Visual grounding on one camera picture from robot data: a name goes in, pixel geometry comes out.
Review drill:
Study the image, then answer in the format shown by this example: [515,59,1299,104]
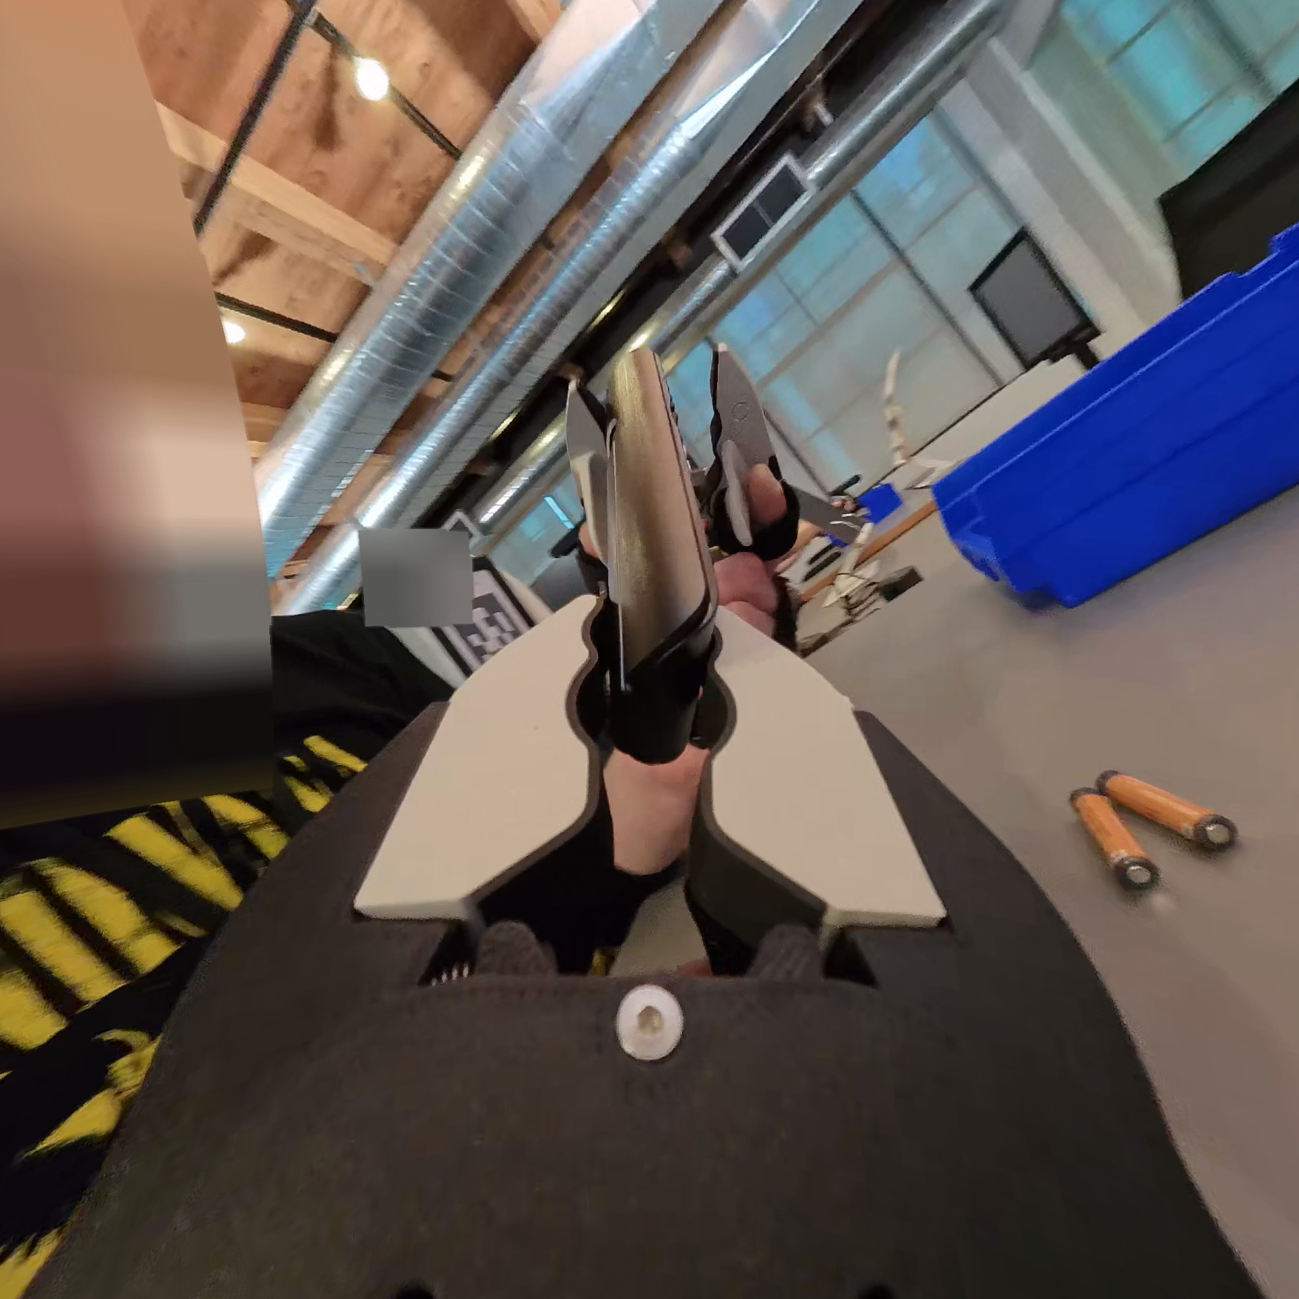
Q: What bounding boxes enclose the yellow black patterned pants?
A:
[0,733,371,1299]

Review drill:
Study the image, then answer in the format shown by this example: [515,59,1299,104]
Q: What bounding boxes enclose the person's left forearm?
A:
[272,609,691,977]

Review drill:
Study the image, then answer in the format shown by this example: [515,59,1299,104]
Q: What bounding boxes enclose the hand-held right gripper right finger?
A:
[682,609,951,977]

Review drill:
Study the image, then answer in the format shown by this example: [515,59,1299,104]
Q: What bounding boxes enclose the black remote control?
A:
[603,348,723,764]

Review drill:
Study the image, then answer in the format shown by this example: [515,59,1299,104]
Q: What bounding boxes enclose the person's left hand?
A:
[606,461,802,877]

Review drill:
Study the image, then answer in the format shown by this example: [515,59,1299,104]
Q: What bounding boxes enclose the orange AAA battery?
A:
[1096,772,1240,852]
[1070,790,1163,894]

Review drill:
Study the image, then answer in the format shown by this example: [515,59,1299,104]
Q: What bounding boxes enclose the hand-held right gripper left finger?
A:
[351,595,614,977]

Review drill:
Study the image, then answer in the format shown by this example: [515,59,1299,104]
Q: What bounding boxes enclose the black monitor screen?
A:
[968,232,1102,371]

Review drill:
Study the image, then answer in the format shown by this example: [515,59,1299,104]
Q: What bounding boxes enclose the silver ventilation duct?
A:
[278,0,1016,615]
[253,0,731,569]

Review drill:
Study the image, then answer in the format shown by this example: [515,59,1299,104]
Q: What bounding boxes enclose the blue plastic bin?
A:
[931,226,1299,611]

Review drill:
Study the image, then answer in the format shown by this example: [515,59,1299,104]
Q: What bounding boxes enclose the grey desk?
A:
[598,476,1299,1299]

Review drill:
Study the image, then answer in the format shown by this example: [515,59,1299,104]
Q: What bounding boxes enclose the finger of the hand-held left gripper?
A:
[564,380,617,595]
[708,343,785,482]

